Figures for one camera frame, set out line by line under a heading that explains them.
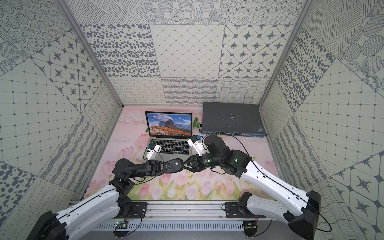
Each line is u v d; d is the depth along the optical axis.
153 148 0.67
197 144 0.61
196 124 1.07
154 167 0.62
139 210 0.73
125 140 1.01
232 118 1.07
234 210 0.73
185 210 0.75
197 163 0.57
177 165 0.63
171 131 0.98
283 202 0.42
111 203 0.56
